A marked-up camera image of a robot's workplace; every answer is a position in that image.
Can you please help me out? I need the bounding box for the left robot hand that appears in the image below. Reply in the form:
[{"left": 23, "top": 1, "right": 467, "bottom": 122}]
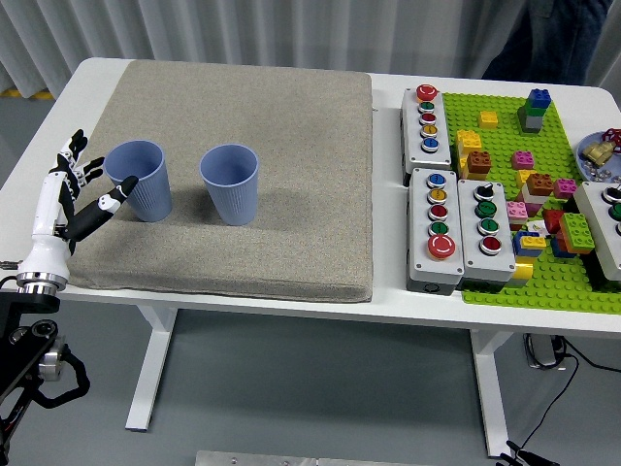
[{"left": 17, "top": 128, "right": 140, "bottom": 283}]

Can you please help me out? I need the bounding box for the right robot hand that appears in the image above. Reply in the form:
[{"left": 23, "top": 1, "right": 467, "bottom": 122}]
[{"left": 499, "top": 439, "right": 554, "bottom": 466}]

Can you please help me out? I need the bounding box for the blue ribbed plastic cup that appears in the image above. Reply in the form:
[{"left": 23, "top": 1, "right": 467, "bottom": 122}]
[
  {"left": 103, "top": 139, "right": 174, "bottom": 223},
  {"left": 198, "top": 143, "right": 259, "bottom": 227}
]

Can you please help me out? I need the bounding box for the white table leg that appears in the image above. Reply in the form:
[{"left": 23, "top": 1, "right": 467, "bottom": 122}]
[
  {"left": 469, "top": 329, "right": 510, "bottom": 458},
  {"left": 124, "top": 303, "right": 179, "bottom": 433}
]

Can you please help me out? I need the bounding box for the power adapter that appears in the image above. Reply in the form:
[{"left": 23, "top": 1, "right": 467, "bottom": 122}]
[{"left": 522, "top": 333, "right": 567, "bottom": 370}]

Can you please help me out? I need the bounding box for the yellow round brick stack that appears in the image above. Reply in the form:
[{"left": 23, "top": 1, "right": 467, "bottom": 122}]
[{"left": 508, "top": 256, "right": 535, "bottom": 292}]

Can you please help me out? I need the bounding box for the grey box, black knob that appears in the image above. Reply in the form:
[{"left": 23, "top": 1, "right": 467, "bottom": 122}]
[{"left": 456, "top": 178, "right": 517, "bottom": 292}]

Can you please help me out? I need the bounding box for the blue and yellow brick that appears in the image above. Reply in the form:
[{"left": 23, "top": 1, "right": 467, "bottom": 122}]
[{"left": 512, "top": 230, "right": 545, "bottom": 257}]

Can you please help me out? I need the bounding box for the green brick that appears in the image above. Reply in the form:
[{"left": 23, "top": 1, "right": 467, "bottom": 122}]
[{"left": 558, "top": 212, "right": 596, "bottom": 251}]

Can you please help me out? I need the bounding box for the red brick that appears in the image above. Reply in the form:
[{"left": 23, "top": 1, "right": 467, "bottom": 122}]
[{"left": 541, "top": 208, "right": 567, "bottom": 237}]

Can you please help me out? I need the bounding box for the grey-brown fabric mat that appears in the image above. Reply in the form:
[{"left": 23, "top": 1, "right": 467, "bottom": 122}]
[{"left": 62, "top": 58, "right": 375, "bottom": 304}]

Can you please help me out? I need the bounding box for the grey button box, black base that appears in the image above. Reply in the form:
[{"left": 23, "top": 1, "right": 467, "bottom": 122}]
[{"left": 572, "top": 180, "right": 621, "bottom": 283}]

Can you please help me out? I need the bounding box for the grey box, large red mushroom button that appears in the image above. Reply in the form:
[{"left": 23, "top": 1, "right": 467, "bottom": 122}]
[{"left": 405, "top": 167, "right": 465, "bottom": 295}]

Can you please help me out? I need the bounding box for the white curtain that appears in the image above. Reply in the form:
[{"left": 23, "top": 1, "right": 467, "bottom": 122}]
[{"left": 0, "top": 0, "right": 621, "bottom": 93}]

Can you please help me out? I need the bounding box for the brown brick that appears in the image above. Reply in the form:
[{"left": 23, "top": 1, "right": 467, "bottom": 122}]
[
  {"left": 525, "top": 172, "right": 554, "bottom": 197},
  {"left": 465, "top": 150, "right": 493, "bottom": 175}
]

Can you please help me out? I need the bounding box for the grey box, round red top button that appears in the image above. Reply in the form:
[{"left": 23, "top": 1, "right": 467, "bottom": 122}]
[{"left": 399, "top": 84, "right": 453, "bottom": 175}]

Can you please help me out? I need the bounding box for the brass fitting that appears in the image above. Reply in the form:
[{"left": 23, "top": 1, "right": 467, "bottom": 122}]
[{"left": 581, "top": 140, "right": 613, "bottom": 164}]

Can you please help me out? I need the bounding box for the blue plate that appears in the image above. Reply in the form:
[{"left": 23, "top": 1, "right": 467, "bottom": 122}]
[{"left": 575, "top": 131, "right": 621, "bottom": 182}]

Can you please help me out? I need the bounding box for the blue green grey brick tower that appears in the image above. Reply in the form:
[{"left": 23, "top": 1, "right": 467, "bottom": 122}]
[{"left": 516, "top": 87, "right": 553, "bottom": 133}]

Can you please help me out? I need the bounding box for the green brick baseplate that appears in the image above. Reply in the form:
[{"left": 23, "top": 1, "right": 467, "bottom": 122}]
[{"left": 441, "top": 90, "right": 621, "bottom": 316}]

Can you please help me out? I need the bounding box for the person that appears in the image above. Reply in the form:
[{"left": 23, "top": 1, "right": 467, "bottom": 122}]
[{"left": 482, "top": 0, "right": 615, "bottom": 86}]

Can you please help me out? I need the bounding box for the black cable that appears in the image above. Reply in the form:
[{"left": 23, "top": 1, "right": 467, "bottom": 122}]
[
  {"left": 513, "top": 353, "right": 581, "bottom": 450},
  {"left": 560, "top": 335, "right": 621, "bottom": 374}
]

